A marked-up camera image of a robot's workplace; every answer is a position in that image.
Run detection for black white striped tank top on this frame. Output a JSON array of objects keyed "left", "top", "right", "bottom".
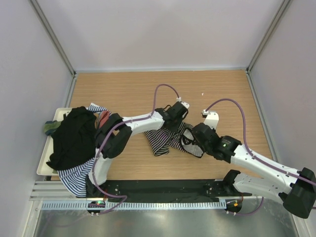
[{"left": 144, "top": 122, "right": 204, "bottom": 158}]

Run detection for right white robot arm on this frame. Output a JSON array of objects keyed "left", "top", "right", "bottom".
[{"left": 192, "top": 123, "right": 316, "bottom": 219}]

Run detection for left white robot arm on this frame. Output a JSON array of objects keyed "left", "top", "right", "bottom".
[{"left": 86, "top": 101, "right": 190, "bottom": 198}]

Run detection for blue white striped tank top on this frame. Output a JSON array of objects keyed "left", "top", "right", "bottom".
[{"left": 57, "top": 103, "right": 111, "bottom": 198}]

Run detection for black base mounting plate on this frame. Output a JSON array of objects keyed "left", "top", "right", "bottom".
[{"left": 101, "top": 179, "right": 240, "bottom": 203}]

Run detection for red garment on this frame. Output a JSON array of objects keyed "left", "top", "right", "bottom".
[{"left": 95, "top": 110, "right": 112, "bottom": 129}]

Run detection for green striped garment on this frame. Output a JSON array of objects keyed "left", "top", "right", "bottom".
[{"left": 43, "top": 120, "right": 61, "bottom": 136}]

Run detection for white plastic tray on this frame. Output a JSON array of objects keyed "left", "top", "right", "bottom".
[{"left": 37, "top": 108, "right": 72, "bottom": 176}]

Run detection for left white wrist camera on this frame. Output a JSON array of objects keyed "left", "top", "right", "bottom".
[{"left": 176, "top": 97, "right": 190, "bottom": 109}]

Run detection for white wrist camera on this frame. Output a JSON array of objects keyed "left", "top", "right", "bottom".
[
  {"left": 201, "top": 110, "right": 219, "bottom": 130},
  {"left": 176, "top": 97, "right": 190, "bottom": 109}
]

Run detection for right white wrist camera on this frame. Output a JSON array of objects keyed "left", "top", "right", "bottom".
[{"left": 201, "top": 110, "right": 219, "bottom": 130}]

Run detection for white slotted cable duct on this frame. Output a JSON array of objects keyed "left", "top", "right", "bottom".
[{"left": 41, "top": 199, "right": 226, "bottom": 211}]

